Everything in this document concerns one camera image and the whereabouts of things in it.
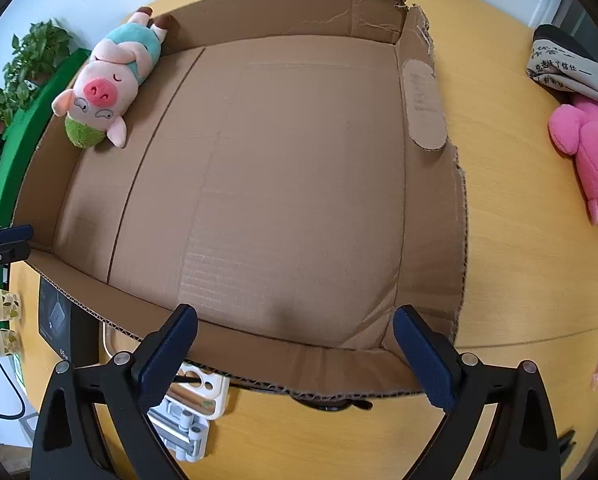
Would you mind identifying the pink bear plush toy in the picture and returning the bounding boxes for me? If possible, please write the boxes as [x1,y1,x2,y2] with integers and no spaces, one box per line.
[549,95,598,246]

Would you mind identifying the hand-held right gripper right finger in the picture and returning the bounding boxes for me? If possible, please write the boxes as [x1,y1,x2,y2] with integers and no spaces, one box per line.
[393,305,562,480]

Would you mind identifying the black cable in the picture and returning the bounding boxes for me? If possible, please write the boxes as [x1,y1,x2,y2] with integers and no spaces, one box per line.
[0,330,27,421]

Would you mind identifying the leaf print paper cup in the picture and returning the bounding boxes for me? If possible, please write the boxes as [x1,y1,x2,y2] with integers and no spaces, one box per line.
[0,326,20,358]
[0,287,22,322]

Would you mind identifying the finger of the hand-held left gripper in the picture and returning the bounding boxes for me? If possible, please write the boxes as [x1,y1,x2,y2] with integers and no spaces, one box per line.
[0,241,32,270]
[0,225,34,250]

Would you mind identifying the green potted plant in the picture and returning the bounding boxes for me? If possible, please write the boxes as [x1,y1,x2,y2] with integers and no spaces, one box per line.
[0,19,74,141]

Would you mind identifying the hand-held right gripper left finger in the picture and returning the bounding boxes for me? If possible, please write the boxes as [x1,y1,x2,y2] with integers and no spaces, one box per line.
[30,304,200,480]

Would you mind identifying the pink pig plush toy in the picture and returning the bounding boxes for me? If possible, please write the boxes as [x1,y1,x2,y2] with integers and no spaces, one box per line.
[51,6,176,150]

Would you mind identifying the black sunglasses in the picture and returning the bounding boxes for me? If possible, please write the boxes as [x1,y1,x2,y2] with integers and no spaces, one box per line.
[289,392,374,413]

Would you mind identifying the black charger box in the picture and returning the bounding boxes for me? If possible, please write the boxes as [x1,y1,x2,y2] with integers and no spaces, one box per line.
[39,276,100,367]

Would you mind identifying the clear phone case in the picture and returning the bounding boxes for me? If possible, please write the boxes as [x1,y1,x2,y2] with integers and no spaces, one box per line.
[101,322,230,421]

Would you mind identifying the grey printed pouch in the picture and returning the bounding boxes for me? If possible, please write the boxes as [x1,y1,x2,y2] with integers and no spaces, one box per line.
[526,24,598,116]

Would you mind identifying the green board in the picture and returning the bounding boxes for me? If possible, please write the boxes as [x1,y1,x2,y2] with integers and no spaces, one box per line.
[0,48,94,286]

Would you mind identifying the white phone stand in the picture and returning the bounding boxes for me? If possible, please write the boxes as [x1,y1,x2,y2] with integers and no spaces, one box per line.
[146,395,212,462]

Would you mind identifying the brown cardboard box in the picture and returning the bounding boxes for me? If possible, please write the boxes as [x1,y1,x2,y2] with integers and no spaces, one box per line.
[10,0,474,403]

